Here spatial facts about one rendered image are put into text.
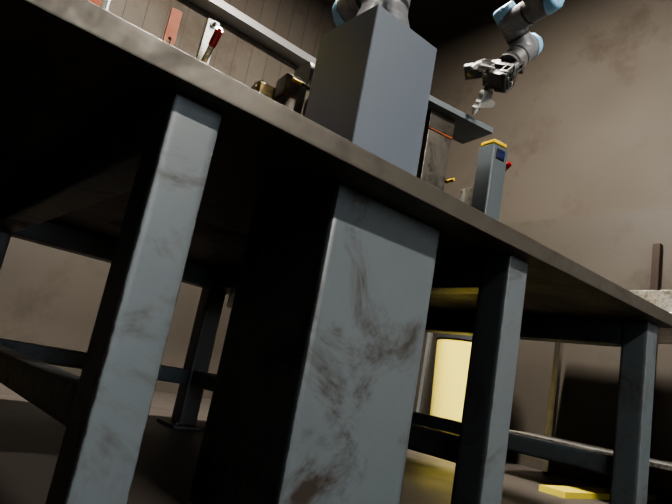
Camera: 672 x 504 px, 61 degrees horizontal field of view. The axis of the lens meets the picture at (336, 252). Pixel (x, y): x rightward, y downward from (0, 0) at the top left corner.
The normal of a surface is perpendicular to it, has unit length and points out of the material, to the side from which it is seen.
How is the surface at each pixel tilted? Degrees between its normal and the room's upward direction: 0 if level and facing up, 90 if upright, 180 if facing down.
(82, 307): 90
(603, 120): 90
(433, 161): 90
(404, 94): 90
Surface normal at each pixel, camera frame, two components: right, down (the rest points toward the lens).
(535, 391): -0.75, -0.28
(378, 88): 0.64, -0.05
